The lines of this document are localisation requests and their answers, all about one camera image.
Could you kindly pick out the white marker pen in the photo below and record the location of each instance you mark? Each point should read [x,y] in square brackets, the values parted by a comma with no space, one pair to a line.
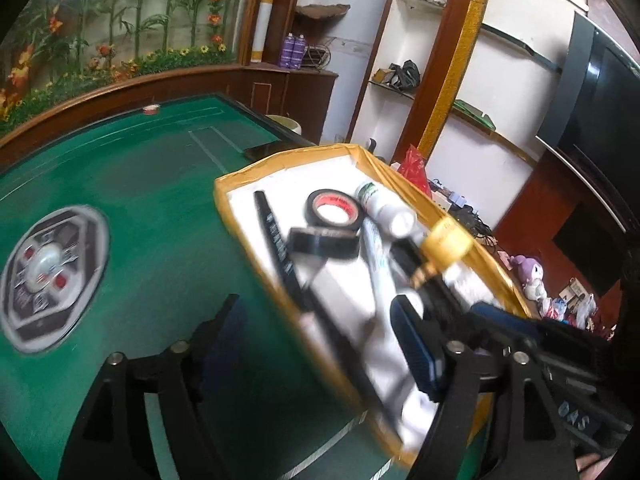
[380,265]

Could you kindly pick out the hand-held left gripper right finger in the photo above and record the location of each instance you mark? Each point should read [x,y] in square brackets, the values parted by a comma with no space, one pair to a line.
[417,350]

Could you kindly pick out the gold trimmed wooden pillar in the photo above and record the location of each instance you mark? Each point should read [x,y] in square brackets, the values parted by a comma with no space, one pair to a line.
[460,60]

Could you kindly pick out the reddish wooden tv cabinet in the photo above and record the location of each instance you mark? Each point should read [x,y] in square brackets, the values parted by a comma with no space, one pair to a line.
[550,210]

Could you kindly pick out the purple white plush toy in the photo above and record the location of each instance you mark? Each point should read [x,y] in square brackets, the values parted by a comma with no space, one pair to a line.
[529,275]

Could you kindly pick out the black tape roll red core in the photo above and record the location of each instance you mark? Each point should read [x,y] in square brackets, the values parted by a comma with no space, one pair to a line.
[320,217]

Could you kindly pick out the brown corner shelf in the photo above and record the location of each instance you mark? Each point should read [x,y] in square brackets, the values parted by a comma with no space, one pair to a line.
[322,11]

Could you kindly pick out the red plastic bag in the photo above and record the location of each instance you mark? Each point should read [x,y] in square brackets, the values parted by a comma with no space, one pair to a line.
[415,170]

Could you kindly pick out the curved glass wall shelf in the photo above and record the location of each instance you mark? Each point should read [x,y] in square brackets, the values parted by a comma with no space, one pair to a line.
[500,132]
[392,89]
[525,47]
[420,1]

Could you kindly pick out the white bottle green leaf label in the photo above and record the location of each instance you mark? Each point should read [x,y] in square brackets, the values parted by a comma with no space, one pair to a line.
[385,210]

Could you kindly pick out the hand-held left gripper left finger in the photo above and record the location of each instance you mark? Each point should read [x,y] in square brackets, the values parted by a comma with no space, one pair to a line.
[225,340]

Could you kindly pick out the person's right hand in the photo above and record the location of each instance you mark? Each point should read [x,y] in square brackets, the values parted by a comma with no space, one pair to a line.
[595,462]

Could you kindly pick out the tan small box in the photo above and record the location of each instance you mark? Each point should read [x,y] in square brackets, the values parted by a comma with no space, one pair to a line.
[385,76]

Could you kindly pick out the small red white cap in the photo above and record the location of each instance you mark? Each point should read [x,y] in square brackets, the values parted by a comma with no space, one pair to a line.
[151,108]

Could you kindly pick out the black tape roll white core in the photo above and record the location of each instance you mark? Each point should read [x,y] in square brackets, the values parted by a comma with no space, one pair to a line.
[320,244]

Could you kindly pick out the round table control panel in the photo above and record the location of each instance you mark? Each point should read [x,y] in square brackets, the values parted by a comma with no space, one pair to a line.
[45,270]

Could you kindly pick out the green flat box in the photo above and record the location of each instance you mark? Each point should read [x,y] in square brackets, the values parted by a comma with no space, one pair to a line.
[475,115]

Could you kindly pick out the artificial flower bamboo display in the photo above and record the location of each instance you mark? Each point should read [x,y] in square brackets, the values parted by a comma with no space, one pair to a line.
[125,20]

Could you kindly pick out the black lipstick gold band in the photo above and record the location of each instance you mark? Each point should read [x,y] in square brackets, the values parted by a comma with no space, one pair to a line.
[425,275]

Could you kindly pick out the white yellow rolled banner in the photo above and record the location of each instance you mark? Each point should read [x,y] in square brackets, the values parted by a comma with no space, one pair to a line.
[267,10]

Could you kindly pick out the pale round stool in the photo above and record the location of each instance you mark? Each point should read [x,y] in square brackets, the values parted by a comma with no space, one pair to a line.
[284,124]

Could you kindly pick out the yellow plastic jar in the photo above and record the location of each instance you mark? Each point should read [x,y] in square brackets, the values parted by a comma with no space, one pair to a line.
[447,240]

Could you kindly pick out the black bag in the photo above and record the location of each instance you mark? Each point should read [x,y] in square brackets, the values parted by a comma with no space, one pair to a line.
[405,76]

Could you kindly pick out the white power strip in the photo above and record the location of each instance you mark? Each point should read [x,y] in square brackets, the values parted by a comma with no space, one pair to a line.
[450,201]

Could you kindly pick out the black marker pen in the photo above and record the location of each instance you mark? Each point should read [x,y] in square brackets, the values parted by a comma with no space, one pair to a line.
[275,240]

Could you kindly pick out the curved wooden cabinet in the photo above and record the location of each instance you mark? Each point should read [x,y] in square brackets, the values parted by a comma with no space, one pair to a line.
[300,95]

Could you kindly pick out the white foam tray yellow tape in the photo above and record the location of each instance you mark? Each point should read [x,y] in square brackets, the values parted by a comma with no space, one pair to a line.
[280,175]

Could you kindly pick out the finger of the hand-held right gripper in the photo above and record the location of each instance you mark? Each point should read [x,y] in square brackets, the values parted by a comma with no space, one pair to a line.
[575,412]
[505,317]

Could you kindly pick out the black flat television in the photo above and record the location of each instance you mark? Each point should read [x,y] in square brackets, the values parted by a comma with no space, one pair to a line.
[595,110]

